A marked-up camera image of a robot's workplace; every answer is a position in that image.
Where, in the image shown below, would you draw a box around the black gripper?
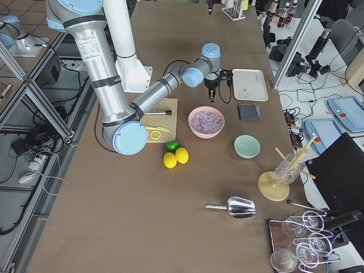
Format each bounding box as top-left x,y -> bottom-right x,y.
204,77 -> 220,102

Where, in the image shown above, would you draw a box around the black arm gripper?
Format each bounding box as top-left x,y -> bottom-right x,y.
206,0 -> 214,14

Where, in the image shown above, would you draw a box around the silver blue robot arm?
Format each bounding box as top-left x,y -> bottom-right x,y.
46,1 -> 221,155
1,1 -> 137,59

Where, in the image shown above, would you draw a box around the pink bowl of ice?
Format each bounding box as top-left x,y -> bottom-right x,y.
188,106 -> 225,139

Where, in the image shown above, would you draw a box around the wooden cup tree stand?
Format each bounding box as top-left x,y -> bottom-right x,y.
258,135 -> 316,201

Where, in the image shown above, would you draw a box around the beige rabbit tray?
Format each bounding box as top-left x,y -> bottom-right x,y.
232,68 -> 268,102

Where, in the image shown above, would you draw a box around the grey folded cloth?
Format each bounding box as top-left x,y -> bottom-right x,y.
238,104 -> 262,122

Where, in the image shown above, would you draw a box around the bamboo cutting board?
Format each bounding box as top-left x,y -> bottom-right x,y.
141,98 -> 178,143

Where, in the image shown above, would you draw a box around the green ceramic bowl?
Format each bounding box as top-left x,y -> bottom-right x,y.
234,135 -> 260,159

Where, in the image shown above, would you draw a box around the green lime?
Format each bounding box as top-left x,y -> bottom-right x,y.
166,140 -> 180,151

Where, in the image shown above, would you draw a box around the yellow lemon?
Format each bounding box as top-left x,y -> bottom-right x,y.
163,152 -> 177,169
175,147 -> 189,164

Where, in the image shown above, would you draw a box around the yellow plastic knife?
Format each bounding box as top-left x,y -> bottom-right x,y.
145,126 -> 170,133

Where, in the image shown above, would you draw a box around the clear textured glass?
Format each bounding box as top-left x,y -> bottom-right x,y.
274,154 -> 305,184

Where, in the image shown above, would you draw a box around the blue teach pendant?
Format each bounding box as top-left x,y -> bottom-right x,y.
304,118 -> 344,154
327,96 -> 363,133

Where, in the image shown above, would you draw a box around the wine glass rack tray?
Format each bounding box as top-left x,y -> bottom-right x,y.
267,209 -> 341,272

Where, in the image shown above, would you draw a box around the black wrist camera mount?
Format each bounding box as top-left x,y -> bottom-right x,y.
219,68 -> 233,84

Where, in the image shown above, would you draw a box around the white wire cup rack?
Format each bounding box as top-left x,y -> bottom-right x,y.
222,0 -> 245,20

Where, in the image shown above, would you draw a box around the white camera post base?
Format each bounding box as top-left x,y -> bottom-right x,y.
103,0 -> 152,93

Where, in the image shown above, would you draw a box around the aluminium frame post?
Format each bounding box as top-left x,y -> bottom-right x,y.
272,0 -> 322,90

